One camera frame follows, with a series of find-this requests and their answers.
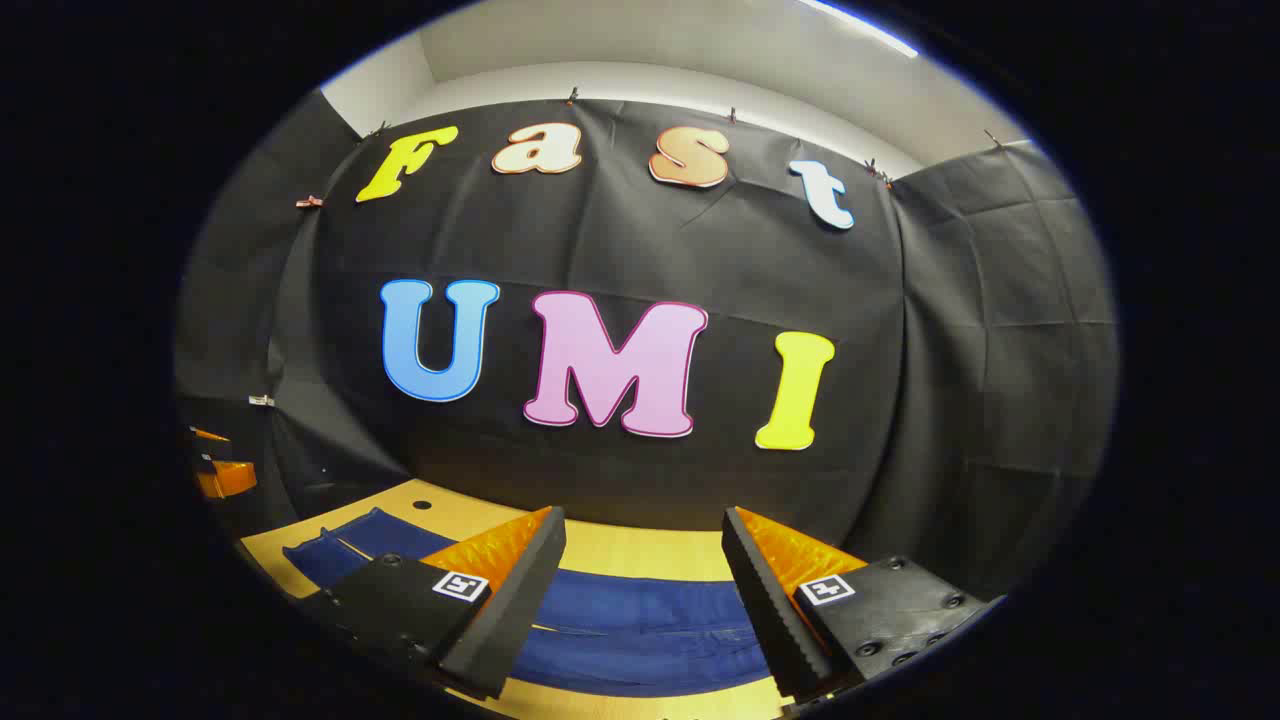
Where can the blue denim jeans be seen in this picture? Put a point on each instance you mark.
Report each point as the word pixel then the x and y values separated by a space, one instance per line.
pixel 640 620

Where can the black backdrop cloth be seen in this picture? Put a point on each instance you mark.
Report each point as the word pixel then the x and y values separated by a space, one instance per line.
pixel 700 270

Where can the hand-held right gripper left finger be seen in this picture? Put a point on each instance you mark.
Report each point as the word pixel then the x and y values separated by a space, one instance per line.
pixel 520 590

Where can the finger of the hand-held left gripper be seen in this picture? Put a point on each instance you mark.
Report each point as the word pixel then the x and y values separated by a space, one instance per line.
pixel 210 442
pixel 228 480

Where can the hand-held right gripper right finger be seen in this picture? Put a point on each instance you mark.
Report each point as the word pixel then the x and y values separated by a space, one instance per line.
pixel 765 600

